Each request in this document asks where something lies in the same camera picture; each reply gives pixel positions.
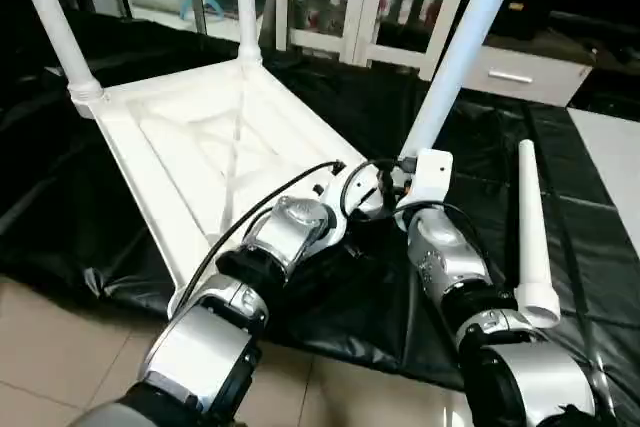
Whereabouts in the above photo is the white plastic table top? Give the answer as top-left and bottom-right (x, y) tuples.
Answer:
(68, 58), (382, 319)

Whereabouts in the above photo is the black desk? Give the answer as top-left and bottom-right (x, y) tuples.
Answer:
(548, 10), (640, 122)

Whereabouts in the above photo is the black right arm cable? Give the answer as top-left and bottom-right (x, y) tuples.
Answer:
(341, 155), (521, 298)

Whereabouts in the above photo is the white glass door cabinet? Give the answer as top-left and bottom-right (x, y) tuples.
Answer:
(273, 0), (480, 82)

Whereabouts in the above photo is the teal plastic bag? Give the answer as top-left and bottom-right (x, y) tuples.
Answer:
(178, 0), (227, 19)

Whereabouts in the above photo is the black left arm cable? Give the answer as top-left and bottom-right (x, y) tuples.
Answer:
(173, 160), (347, 309)

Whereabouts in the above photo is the white plastic table leg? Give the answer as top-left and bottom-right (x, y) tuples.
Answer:
(396, 0), (530, 159)
(232, 0), (265, 69)
(513, 138), (562, 332)
(6, 0), (107, 119)

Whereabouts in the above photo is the black work mat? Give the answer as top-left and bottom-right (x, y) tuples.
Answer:
(0, 9), (640, 418)

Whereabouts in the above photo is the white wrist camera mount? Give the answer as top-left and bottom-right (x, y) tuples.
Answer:
(318, 163), (397, 249)
(393, 147), (455, 229)

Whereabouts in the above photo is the white drawer unit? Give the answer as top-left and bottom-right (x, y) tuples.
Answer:
(461, 43), (597, 109)

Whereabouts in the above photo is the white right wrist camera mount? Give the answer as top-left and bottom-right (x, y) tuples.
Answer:
(393, 147), (455, 229)

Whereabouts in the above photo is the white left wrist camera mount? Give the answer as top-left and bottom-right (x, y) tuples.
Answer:
(318, 163), (397, 249)

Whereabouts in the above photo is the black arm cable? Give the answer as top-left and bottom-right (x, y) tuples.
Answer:
(341, 155), (521, 298)
(173, 160), (347, 309)

